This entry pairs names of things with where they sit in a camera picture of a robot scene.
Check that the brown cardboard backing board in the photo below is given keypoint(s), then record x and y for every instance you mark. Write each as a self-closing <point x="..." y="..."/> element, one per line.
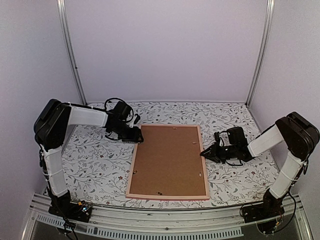
<point x="167" y="160"/>

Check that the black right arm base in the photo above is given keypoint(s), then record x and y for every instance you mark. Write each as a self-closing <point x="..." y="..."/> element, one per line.
<point x="271" y="215"/>

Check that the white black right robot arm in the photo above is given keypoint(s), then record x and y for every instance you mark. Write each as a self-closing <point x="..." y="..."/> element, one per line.
<point x="300" y="136"/>

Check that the left aluminium corner post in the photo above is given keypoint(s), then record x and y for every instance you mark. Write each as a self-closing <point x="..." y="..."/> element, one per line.
<point x="62" y="12"/>

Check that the aluminium corner post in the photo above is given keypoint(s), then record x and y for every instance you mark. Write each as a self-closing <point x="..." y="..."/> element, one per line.
<point x="270" y="5"/>
<point x="62" y="12"/>

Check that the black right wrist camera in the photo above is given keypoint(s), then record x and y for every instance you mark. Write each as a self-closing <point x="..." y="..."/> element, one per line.
<point x="236" y="136"/>

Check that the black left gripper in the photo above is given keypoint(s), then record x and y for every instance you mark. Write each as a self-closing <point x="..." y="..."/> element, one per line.
<point x="134" y="136"/>

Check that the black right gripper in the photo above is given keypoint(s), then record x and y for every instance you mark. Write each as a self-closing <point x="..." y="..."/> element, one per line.
<point x="213" y="155"/>

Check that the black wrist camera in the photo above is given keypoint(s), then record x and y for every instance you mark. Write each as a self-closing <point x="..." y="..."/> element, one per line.
<point x="123" y="111"/>
<point x="236" y="136"/>

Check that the right aluminium corner post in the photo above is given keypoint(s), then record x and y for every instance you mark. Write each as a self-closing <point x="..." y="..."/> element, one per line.
<point x="270" y="5"/>

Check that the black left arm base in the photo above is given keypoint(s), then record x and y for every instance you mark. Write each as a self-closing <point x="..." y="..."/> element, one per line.
<point x="80" y="211"/>

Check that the aluminium front table rail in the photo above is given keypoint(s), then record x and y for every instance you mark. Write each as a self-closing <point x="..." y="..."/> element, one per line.
<point x="124" y="223"/>

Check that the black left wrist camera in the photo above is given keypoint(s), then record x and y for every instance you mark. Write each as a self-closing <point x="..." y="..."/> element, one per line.
<point x="123" y="111"/>

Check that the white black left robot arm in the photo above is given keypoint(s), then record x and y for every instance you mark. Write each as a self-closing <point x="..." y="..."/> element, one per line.
<point x="51" y="127"/>

